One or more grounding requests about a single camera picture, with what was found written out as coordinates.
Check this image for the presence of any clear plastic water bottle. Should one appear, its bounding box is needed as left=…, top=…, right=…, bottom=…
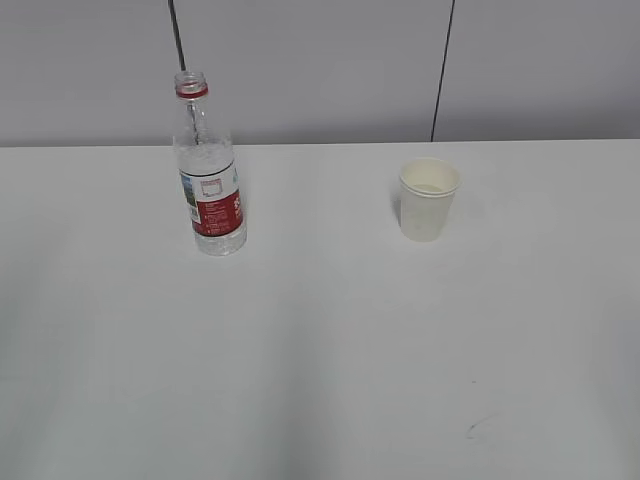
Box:
left=172, top=71, right=247, bottom=256

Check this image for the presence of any white paper cup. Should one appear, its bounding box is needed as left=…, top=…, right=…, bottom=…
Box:
left=399, top=158, right=461, bottom=242

